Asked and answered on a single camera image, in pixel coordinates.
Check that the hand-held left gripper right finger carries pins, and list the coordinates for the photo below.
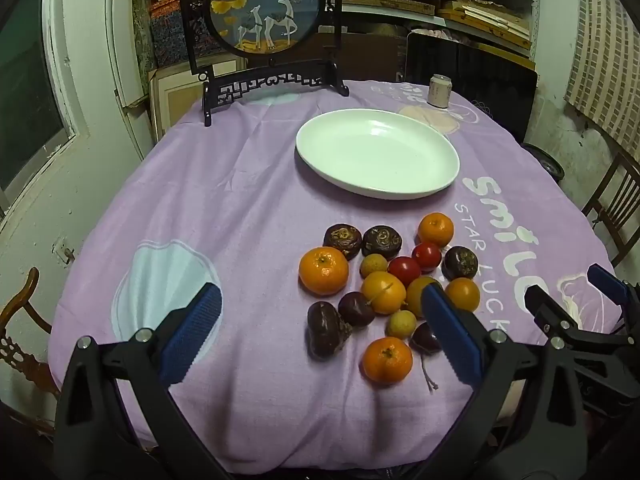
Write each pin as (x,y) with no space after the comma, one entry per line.
(450,332)

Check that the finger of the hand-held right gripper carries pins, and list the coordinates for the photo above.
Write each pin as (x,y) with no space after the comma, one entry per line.
(547,310)
(607,280)

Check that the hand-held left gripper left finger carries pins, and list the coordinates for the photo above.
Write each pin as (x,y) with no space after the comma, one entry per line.
(192,332)

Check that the dark purple plum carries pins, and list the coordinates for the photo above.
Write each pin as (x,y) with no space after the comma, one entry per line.
(356,308)
(424,338)

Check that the smooth orange fruit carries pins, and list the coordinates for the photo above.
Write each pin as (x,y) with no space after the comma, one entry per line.
(462,294)

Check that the dark brown mangosteen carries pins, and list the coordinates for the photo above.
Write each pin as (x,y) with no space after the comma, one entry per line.
(459,262)

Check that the red tomato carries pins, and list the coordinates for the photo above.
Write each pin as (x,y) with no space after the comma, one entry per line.
(426,255)
(404,270)

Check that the large dark purple fruit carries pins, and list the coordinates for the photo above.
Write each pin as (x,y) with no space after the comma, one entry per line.
(326,330)

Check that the large orange tangerine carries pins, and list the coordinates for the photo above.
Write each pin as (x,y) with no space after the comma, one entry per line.
(323,270)

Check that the dark water chestnut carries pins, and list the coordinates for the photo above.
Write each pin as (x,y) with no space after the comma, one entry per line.
(382,242)
(342,241)

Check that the white oval plate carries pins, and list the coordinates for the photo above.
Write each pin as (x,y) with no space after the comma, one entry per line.
(377,152)

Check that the small pale yellow fruit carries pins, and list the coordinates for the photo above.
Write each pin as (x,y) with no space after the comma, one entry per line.
(401,324)
(374,265)

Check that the wooden slatted chair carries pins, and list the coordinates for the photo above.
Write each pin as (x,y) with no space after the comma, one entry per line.
(617,200)

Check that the purple printed tablecloth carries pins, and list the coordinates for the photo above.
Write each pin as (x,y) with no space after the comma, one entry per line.
(225,210)

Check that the dark round wheel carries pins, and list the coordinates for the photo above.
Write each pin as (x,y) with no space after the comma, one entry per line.
(545,162)

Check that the carved wooden chair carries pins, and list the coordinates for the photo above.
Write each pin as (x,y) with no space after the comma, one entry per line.
(22,355)

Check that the checkered woven mat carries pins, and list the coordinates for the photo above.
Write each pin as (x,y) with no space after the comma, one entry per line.
(607,45)

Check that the small white jar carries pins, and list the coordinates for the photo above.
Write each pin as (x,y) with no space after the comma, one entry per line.
(440,91)

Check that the black panel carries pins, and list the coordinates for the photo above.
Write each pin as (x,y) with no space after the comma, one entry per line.
(475,75)

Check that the window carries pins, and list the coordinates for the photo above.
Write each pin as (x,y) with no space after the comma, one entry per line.
(25,90)

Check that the white boards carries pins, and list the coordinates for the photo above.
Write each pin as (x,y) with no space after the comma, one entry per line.
(122,45)

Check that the patterned picture panel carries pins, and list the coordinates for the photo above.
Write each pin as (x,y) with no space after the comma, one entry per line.
(165,30)

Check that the round painted screen black stand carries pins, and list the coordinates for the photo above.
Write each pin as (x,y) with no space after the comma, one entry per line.
(265,5)

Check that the pale wooden picture frame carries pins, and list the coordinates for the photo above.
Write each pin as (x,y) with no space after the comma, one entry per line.
(175,97)

